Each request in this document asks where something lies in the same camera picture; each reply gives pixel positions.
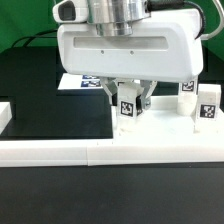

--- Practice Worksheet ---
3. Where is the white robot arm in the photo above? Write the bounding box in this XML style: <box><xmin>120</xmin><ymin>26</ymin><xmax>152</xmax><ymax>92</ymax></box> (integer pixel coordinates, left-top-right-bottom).
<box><xmin>53</xmin><ymin>0</ymin><xmax>204</xmax><ymax>117</ymax></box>

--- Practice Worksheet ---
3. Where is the white U-shaped fence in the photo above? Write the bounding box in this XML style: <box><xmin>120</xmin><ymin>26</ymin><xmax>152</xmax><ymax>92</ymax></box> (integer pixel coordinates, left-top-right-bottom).
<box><xmin>0</xmin><ymin>101</ymin><xmax>224</xmax><ymax>168</ymax></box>

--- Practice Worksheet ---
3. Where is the white marker sheet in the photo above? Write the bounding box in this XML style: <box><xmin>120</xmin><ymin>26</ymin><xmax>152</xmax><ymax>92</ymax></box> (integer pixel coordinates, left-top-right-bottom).
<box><xmin>58</xmin><ymin>73</ymin><xmax>102</xmax><ymax>90</ymax></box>

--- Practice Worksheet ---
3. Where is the white square tabletop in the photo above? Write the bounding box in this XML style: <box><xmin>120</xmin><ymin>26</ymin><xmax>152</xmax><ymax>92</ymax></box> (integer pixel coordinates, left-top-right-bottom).
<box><xmin>112</xmin><ymin>96</ymin><xmax>224</xmax><ymax>139</ymax></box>

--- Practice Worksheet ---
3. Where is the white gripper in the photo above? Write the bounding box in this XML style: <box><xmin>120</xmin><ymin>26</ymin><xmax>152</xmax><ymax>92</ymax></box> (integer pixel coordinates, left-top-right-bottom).
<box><xmin>57</xmin><ymin>9</ymin><xmax>203</xmax><ymax>115</ymax></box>

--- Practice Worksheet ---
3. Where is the black cable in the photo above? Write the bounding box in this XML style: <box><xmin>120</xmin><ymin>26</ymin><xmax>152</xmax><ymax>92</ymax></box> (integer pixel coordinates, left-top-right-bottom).
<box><xmin>11</xmin><ymin>29</ymin><xmax>59</xmax><ymax>49</ymax></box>

